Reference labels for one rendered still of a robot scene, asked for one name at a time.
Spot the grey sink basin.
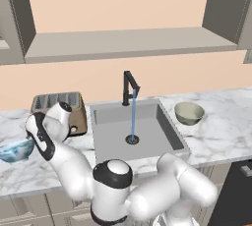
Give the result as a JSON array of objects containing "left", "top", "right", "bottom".
[{"left": 89, "top": 97, "right": 192, "bottom": 166}]

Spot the blue water stream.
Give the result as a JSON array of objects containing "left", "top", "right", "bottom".
[{"left": 131, "top": 87, "right": 138, "bottom": 142}]

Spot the grey wall cupboard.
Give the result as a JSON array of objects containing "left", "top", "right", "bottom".
[
  {"left": 0, "top": 0, "right": 37, "bottom": 66},
  {"left": 201, "top": 0, "right": 252, "bottom": 51}
]

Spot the black dishwasher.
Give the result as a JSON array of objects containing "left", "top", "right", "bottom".
[{"left": 207, "top": 159, "right": 252, "bottom": 226}]

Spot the black tap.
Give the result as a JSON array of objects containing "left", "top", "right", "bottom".
[{"left": 121, "top": 70, "right": 142, "bottom": 107}]

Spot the grey-green bowl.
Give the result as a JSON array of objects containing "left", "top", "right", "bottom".
[{"left": 173, "top": 101, "right": 206, "bottom": 127}]

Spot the grey window sill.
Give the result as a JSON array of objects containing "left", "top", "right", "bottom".
[{"left": 24, "top": 27, "right": 238, "bottom": 65}]

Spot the grey dishwasher handle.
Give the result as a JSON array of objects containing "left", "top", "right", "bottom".
[{"left": 239, "top": 164, "right": 252, "bottom": 177}]

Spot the blue patterned bowl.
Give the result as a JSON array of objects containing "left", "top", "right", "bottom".
[{"left": 0, "top": 137, "right": 35, "bottom": 164}]

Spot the black sink drain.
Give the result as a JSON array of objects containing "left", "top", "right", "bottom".
[{"left": 124, "top": 134, "right": 141, "bottom": 146}]

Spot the beige base cupboard door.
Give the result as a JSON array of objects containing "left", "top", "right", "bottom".
[
  {"left": 0, "top": 194, "right": 53, "bottom": 226},
  {"left": 44, "top": 191, "right": 96, "bottom": 226},
  {"left": 195, "top": 163, "right": 232, "bottom": 226}
]

